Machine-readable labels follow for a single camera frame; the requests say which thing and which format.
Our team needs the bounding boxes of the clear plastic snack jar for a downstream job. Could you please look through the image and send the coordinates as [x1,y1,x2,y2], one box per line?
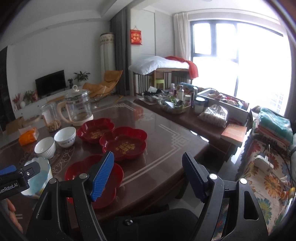
[41,102,62,132]

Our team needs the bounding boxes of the white ribbed bowl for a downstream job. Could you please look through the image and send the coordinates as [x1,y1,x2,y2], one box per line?
[34,137,56,159]

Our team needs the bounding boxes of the red flower plate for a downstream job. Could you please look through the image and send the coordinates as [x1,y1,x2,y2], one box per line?
[99,126,147,162]
[77,118,115,144]
[64,154,124,209]

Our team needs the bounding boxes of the green potted plant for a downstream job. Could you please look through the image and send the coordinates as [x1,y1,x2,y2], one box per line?
[74,71,90,86]

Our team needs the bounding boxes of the floral sofa cover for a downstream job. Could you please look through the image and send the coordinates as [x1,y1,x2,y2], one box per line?
[219,135,295,233]

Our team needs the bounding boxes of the white lidded jar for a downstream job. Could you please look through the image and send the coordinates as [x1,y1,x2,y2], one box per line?
[194,97,205,114]

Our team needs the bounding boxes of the red blanket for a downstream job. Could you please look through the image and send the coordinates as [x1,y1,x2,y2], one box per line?
[165,56,199,79]

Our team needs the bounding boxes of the red flower plate back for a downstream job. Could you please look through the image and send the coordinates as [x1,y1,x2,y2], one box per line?
[77,118,115,144]

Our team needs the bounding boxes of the black television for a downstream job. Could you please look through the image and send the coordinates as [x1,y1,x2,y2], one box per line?
[35,70,66,98]

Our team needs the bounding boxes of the orange book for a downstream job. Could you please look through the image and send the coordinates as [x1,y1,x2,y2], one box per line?
[221,123,247,147]

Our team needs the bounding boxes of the red wall hanging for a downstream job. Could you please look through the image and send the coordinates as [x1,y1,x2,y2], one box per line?
[130,26,142,45]

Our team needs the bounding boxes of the white pillow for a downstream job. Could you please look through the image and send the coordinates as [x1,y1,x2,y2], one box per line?
[128,56,189,75]

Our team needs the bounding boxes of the red flower plate front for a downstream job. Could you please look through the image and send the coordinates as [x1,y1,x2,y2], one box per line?
[64,154,124,209]

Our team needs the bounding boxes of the white tv cabinet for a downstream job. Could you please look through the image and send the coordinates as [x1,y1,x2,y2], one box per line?
[14,89,71,120]

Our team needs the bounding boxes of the wooden crib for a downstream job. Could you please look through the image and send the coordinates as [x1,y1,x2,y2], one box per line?
[132,68,193,95]

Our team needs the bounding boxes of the orange lounge chair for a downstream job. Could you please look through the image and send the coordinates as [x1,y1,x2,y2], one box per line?
[82,70,123,99]

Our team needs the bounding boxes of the folded teal towels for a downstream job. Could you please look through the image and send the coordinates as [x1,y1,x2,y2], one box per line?
[253,108,293,147]

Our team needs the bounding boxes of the white standing air conditioner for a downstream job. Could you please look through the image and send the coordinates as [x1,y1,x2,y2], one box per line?
[100,33,116,78]

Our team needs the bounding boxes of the cardboard box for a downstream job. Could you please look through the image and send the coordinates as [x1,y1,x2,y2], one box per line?
[6,116,24,135]

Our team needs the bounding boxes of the glass kettle cream handle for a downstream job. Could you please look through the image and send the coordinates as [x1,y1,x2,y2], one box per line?
[57,85,93,126]

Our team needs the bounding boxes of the bagged snacks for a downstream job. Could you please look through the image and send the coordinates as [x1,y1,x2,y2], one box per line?
[198,104,228,128]

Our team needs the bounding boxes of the orange tissue pack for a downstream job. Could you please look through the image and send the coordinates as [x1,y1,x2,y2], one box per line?
[18,126,39,146]

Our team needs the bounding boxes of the left hand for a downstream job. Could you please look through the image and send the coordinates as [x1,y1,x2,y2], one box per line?
[6,199,23,233]

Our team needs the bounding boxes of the white bowl blue text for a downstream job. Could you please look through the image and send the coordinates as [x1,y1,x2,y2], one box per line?
[54,126,76,148]

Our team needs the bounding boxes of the blue scalloped ceramic bowl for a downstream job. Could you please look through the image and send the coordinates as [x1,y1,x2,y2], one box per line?
[21,157,53,199]

